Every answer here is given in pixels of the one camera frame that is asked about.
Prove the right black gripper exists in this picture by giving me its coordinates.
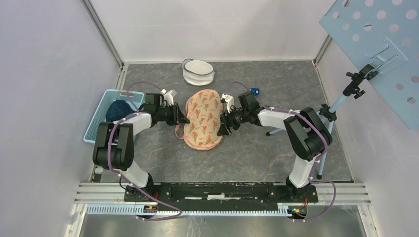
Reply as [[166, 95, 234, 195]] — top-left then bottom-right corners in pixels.
[[217, 104, 249, 136]]

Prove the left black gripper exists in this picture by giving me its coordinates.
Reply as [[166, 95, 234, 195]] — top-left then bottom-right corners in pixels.
[[156, 102, 190, 126]]

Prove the floral peach laundry bag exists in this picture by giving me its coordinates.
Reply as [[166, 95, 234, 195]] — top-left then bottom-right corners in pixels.
[[174, 89, 223, 151]]

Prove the white mesh laundry bag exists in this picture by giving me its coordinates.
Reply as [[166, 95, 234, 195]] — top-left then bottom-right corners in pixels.
[[182, 58, 215, 86]]

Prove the dark blue lace bra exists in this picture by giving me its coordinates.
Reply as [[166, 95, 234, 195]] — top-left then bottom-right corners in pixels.
[[105, 100, 134, 122]]

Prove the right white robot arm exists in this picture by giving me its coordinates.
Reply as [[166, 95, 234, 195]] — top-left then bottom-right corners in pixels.
[[217, 91, 333, 201]]

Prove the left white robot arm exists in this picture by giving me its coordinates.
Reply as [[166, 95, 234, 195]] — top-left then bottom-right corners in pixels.
[[92, 91, 190, 201]]

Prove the blue toy car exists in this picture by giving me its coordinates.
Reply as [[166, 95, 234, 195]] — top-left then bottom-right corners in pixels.
[[249, 87, 260, 97]]

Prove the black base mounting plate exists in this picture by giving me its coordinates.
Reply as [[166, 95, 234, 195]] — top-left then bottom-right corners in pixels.
[[143, 182, 319, 203]]

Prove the light blue plastic basket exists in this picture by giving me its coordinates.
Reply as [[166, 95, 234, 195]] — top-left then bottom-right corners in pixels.
[[83, 89, 145, 144]]

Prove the light blue tripod stand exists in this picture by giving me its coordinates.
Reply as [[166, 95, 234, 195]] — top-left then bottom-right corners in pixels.
[[258, 64, 378, 187]]

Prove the blue perforated panel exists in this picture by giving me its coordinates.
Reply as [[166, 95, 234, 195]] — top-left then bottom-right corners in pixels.
[[319, 0, 419, 130]]

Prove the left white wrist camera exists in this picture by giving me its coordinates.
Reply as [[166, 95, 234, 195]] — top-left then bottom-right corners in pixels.
[[161, 89, 177, 106]]

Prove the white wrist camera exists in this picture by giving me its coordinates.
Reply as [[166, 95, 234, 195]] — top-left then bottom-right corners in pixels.
[[161, 89, 177, 106], [220, 93, 235, 113]]

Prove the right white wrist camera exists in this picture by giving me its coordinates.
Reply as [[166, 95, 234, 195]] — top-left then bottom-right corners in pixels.
[[220, 93, 235, 113]]

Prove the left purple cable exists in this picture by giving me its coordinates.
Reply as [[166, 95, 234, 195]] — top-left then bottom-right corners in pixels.
[[106, 80, 183, 222]]

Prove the purple cable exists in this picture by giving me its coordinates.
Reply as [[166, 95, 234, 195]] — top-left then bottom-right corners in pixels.
[[224, 81, 336, 222], [106, 80, 183, 222]]

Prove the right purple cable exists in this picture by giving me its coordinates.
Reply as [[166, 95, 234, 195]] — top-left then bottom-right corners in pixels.
[[224, 81, 336, 222]]

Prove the light blue slotted cable duct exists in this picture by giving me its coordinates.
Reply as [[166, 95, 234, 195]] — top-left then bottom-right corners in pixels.
[[86, 204, 292, 217]]

